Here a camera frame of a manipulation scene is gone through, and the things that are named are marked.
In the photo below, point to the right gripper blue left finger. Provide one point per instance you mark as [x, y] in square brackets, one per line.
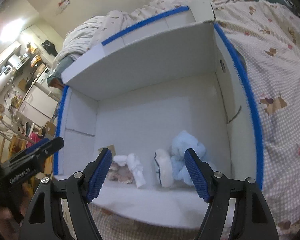
[44, 218]

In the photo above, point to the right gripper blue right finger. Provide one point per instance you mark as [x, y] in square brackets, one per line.
[252, 217]

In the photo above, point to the pink patterned cloth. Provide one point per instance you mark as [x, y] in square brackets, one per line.
[120, 174]

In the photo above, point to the white sock with dark trim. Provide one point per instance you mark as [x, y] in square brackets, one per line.
[163, 168]

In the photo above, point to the light blue fluffy sock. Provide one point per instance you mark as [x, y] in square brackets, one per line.
[180, 154]

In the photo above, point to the person's left hand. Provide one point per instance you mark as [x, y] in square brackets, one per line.
[9, 228]

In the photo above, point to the brown cardboard scrap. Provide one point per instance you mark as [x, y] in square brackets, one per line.
[109, 147]

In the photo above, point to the white kitchen cabinet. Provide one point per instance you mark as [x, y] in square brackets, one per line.
[37, 107]

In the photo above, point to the white washing machine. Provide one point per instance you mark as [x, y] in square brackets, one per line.
[42, 79]

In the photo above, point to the white box with blue tape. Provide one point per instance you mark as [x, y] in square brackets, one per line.
[140, 88]

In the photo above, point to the checkered dog print duvet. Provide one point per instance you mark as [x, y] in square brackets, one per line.
[267, 38]

